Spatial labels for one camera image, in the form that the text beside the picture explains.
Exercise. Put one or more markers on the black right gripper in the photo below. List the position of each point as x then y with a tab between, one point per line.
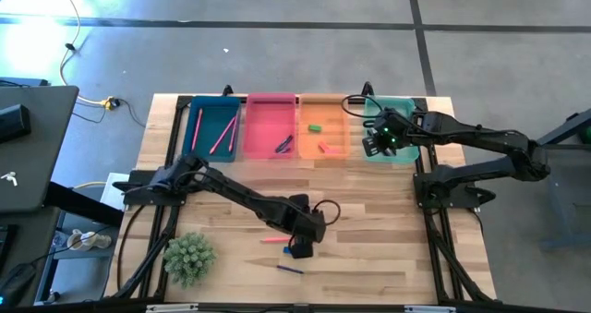
392	128

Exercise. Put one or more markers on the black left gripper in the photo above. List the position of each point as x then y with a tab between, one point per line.
305	225

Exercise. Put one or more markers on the blue eraser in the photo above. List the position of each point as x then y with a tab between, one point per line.
286	249

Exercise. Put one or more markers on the dark blue crayon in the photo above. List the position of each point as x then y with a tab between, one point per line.
285	151
290	269
285	144

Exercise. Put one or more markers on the green eraser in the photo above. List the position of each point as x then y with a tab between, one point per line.
315	128

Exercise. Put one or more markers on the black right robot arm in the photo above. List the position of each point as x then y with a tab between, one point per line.
485	135

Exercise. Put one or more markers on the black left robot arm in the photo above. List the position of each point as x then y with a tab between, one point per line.
240	195

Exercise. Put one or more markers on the teal plastic bin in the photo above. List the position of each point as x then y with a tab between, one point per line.
392	103

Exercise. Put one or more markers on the black table clamp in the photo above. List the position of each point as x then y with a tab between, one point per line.
368	89
227	90

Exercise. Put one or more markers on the orange plastic bin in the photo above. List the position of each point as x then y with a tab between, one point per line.
328	110

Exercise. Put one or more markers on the pink plastic bin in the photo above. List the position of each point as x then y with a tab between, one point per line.
265	119

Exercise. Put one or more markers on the green artificial plant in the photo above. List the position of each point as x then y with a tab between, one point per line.
189	260

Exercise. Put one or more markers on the blue plastic bin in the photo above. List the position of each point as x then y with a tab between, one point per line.
208	128

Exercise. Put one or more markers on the grey blue cart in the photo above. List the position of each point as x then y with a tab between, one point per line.
545	197

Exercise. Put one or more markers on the white figurine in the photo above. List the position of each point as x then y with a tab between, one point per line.
88	240

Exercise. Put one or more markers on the yellow plug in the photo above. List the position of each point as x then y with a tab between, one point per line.
109	103

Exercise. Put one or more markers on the dark grey desk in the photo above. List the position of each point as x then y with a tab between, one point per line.
41	156

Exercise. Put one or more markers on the black computer mouse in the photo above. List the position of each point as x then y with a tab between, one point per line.
16	283

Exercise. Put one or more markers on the black box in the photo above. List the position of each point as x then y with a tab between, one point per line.
14	121

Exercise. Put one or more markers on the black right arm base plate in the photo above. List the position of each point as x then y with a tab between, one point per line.
445	190

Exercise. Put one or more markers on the silver bracket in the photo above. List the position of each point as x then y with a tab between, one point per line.
172	307
429	309

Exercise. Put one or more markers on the black aluminium rig frame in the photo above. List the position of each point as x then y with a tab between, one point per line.
174	142

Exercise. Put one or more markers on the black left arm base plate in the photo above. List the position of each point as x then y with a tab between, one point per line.
138	188

